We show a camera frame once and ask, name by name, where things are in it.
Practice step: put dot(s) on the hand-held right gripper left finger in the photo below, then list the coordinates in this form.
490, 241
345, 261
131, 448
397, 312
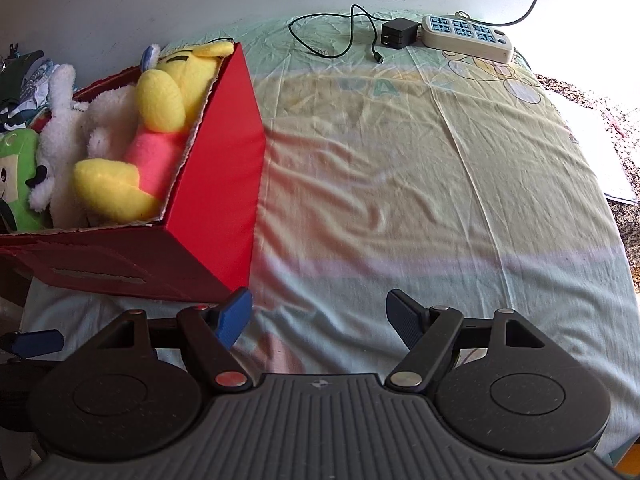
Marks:
232, 320

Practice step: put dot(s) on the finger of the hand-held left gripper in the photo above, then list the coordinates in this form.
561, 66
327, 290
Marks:
37, 342
15, 395

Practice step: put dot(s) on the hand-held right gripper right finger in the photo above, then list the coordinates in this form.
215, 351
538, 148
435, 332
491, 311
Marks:
405, 320

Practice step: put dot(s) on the red cardboard box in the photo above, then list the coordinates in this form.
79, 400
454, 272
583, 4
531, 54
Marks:
215, 200

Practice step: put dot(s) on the large green plush toy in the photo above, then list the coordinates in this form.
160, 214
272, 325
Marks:
17, 160

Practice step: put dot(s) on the white fluffy plush toy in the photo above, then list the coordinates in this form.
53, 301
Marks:
60, 140

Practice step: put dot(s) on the yellow plush bear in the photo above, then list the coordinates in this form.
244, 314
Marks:
165, 95

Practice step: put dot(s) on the white paper sheet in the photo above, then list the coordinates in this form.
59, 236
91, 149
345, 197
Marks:
585, 145

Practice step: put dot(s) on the speckled brown blanket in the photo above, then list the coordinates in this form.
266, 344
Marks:
570, 91

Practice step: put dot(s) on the black usb charger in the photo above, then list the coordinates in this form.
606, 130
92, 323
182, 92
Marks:
400, 32

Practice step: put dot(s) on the white power strip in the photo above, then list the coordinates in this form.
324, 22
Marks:
465, 35

